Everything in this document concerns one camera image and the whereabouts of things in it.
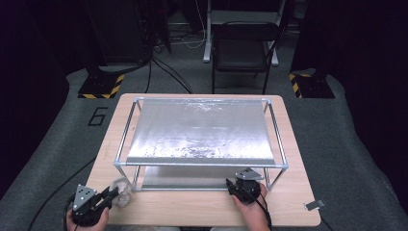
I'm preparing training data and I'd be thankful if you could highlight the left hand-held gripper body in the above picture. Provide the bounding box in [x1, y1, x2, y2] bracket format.
[70, 184, 110, 227]

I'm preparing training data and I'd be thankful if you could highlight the person's right hand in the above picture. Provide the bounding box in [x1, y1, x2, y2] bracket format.
[231, 184, 270, 231]

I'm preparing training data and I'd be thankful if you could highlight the black floor cable bundle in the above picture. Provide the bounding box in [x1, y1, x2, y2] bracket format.
[145, 57, 193, 94]

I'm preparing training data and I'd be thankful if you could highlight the metal rack with silver shelves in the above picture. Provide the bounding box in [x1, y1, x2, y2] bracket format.
[114, 96, 289, 193]

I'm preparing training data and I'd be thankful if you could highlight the hand-held gripper cable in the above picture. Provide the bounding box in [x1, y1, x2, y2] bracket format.
[63, 195, 78, 231]
[246, 186, 273, 231]

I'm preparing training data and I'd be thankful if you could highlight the black curtain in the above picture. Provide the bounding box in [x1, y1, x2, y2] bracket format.
[290, 0, 408, 203]
[0, 0, 88, 196]

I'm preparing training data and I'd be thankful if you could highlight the right hand-held gripper cable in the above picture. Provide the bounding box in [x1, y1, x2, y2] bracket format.
[246, 186, 273, 231]

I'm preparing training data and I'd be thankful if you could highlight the small dark clip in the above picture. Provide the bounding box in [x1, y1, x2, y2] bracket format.
[304, 199, 325, 212]

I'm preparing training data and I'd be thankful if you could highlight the white desk frame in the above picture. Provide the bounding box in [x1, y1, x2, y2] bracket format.
[202, 0, 287, 67]

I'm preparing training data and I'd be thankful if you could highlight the black stand base striped edge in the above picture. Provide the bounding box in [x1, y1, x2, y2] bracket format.
[77, 65, 125, 100]
[288, 68, 336, 99]

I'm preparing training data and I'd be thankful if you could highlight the left hand-held gripper cable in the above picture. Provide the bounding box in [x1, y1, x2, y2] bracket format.
[63, 195, 78, 231]

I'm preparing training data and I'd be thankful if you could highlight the black cabinet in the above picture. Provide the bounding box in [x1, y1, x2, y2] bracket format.
[86, 0, 152, 65]

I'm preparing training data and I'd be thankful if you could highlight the person's left hand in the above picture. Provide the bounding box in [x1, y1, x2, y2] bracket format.
[65, 208, 110, 231]

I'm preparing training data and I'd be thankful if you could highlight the black folding chair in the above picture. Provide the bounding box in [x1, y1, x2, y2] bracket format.
[211, 21, 283, 95]

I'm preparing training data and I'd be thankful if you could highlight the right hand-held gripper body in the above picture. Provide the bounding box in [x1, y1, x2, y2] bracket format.
[230, 167, 264, 205]

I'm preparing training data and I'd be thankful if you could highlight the white floor cable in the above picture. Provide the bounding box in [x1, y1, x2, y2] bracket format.
[171, 30, 207, 50]

